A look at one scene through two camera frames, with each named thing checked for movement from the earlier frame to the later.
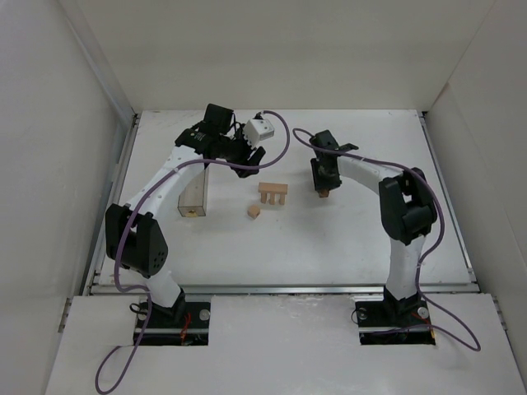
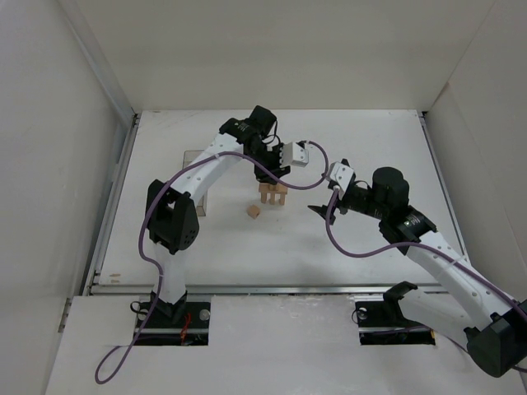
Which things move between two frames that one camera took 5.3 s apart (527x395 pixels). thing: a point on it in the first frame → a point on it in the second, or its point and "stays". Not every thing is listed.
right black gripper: x=322 y=181 → x=335 y=202
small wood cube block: x=254 y=211 stays
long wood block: x=272 y=188 stays
